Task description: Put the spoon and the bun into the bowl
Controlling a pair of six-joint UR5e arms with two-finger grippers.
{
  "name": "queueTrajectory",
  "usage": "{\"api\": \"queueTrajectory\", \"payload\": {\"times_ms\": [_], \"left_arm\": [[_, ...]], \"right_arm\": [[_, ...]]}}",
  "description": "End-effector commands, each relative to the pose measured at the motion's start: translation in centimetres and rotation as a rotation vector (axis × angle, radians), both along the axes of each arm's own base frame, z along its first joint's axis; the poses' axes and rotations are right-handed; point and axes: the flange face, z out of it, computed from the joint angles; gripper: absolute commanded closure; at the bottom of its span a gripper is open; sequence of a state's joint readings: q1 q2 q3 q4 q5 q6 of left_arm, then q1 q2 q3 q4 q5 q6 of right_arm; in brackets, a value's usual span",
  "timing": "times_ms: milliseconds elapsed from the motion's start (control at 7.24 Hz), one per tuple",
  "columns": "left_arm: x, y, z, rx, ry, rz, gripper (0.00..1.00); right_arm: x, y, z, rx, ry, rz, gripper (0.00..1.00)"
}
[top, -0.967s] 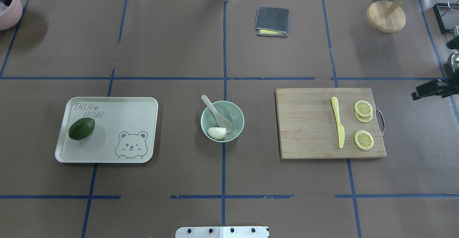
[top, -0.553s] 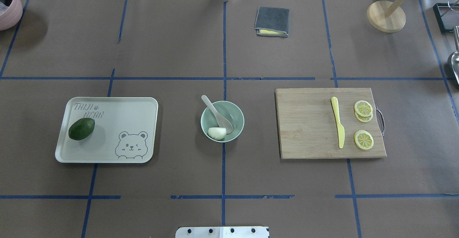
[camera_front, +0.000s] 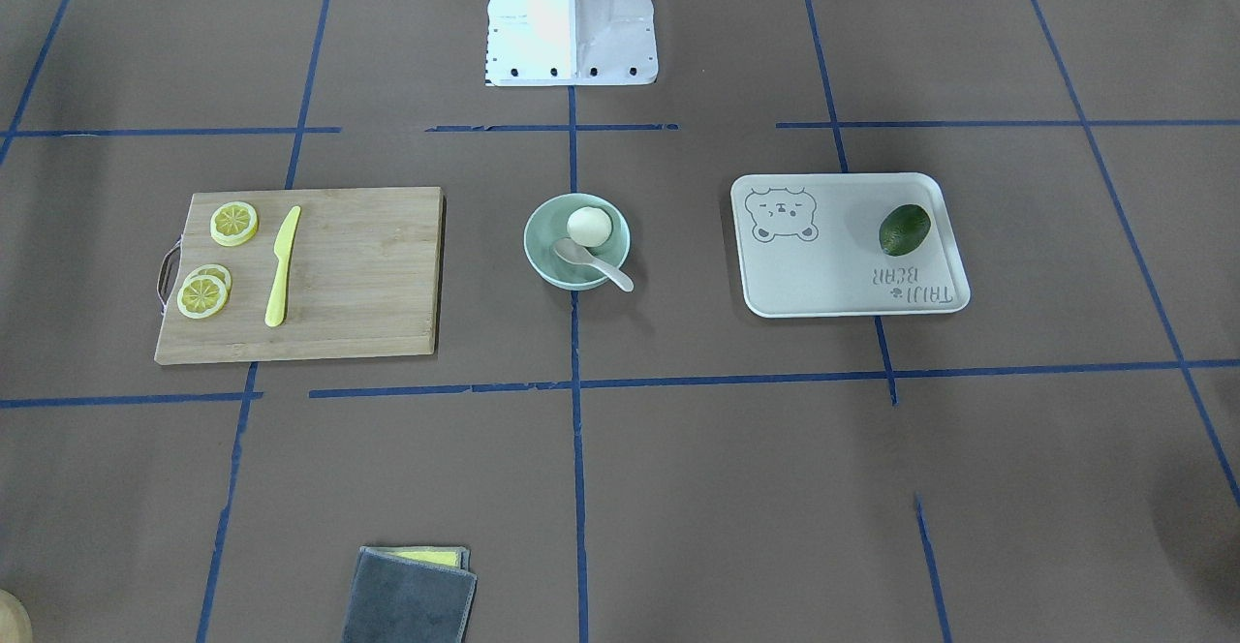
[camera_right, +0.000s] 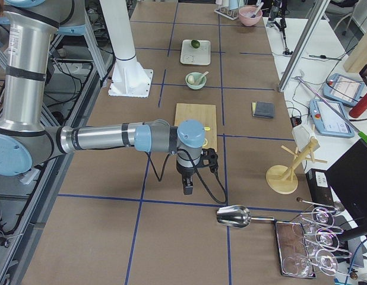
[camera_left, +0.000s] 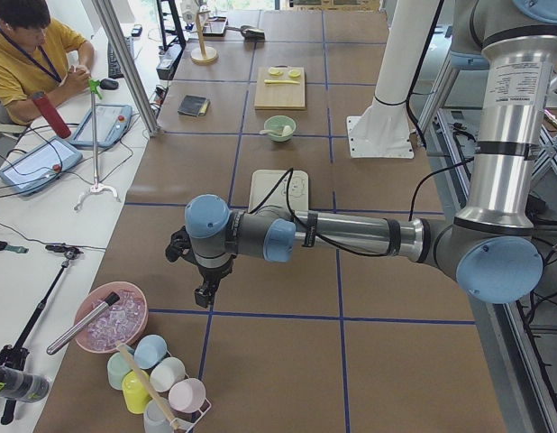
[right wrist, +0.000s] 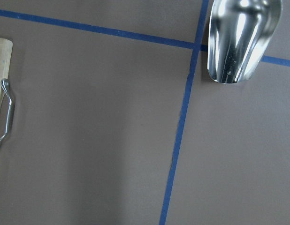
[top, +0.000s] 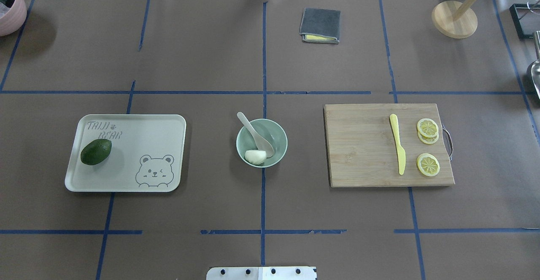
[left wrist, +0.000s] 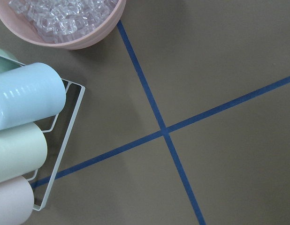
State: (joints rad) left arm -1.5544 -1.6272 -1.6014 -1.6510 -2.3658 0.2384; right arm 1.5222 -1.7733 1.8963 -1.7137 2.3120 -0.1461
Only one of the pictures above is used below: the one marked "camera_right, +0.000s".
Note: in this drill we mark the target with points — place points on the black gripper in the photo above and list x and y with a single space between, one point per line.
184 172

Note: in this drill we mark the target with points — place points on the white steamed bun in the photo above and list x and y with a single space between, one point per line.
191 79

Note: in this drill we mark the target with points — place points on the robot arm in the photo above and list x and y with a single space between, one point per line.
26 143

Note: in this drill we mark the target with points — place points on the green ceramic bowl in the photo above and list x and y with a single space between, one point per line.
196 76

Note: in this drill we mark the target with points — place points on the pink mixing bowl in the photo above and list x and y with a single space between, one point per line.
248 17

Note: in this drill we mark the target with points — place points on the metal scoop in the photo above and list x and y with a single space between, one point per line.
239 216

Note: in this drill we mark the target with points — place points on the wooden cutting board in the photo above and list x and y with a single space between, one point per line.
204 113

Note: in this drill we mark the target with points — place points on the wooden mug tree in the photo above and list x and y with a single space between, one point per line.
282 179

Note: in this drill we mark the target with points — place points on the yellow sponge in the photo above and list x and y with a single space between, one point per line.
254 107

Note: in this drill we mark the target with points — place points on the white plastic tray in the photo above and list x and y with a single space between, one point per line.
196 56

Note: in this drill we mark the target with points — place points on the dark glass tray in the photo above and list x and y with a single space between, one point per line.
290 245

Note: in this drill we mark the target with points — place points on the wine glass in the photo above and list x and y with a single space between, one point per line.
319 216
326 262
325 238

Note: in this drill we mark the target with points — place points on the green avocado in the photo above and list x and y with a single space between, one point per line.
195 44

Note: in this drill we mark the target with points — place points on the blue teach pendant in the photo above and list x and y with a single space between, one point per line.
327 122
343 89

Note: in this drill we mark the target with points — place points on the black monitor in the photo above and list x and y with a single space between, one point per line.
348 179

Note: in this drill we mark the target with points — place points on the red bottle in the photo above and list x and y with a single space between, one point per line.
359 108

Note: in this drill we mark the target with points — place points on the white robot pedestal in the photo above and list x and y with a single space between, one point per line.
129 78

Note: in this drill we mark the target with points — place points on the aluminium frame post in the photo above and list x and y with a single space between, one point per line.
311 24

